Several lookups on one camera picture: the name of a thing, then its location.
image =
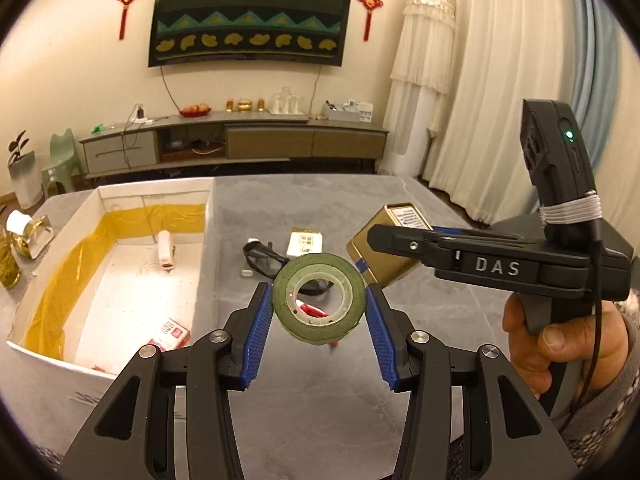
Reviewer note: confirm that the blue curtain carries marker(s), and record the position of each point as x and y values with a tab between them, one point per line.
600	60

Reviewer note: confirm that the green tape roll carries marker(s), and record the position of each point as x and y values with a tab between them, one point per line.
287	310

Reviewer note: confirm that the gold glass jar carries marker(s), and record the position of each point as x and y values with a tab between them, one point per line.
9	265

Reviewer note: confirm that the small green toy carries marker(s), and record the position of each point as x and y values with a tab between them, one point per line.
98	128

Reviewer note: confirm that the tape dispenser with white roll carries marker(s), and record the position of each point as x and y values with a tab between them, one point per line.
30	235

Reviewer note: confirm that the power strip with charger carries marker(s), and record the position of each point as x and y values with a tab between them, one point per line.
141	115

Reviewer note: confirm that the group of clear glass cups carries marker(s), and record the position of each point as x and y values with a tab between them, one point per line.
286	102

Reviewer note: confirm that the pink stapler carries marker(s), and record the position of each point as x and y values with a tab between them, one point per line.
165	250

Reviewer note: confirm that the lace-covered standing air conditioner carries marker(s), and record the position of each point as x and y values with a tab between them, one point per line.
420	85

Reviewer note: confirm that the white cardboard box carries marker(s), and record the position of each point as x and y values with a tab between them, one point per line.
130	290

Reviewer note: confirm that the potted plant in white pot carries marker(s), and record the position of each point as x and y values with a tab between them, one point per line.
22	175

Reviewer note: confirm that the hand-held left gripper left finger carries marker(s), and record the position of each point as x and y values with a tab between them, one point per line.
257	330

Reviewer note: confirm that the yellow plastic liner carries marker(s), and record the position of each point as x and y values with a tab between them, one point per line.
65	280

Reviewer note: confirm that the cream curtain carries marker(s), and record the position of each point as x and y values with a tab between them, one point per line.
505	85

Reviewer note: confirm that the red toy figure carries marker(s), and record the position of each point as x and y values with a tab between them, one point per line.
310	309

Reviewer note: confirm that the gold tin box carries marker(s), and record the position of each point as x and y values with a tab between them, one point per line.
365	255

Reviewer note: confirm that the red staples box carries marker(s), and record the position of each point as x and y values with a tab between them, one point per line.
170	332

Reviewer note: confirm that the red fruit plate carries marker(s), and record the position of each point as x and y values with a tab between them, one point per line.
195	110

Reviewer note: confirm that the person's right hand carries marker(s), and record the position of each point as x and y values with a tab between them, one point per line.
560	340

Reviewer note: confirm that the cloth-covered wall television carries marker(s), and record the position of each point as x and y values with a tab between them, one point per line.
250	10

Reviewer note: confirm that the long television cabinet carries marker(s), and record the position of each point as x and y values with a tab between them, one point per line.
270	142

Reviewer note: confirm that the gold ornaments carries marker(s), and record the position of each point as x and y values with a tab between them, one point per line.
245	105

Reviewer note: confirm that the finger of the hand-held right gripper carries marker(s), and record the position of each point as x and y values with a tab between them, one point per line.
400	242
450	232

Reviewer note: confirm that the clear marker pen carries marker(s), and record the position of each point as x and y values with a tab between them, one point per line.
246	273

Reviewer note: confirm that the white tissue packet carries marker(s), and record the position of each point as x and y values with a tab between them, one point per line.
305	242

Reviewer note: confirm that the black safety glasses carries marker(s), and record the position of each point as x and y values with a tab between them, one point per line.
260	260

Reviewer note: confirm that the green plastic chair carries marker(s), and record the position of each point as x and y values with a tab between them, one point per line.
62	160

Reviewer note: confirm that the person's right forearm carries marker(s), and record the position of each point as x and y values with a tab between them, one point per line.
600	410

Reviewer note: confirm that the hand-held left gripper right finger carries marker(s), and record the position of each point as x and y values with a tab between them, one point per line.
382	340

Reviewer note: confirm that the white tray with small boxes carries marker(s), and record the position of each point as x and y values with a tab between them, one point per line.
347	112

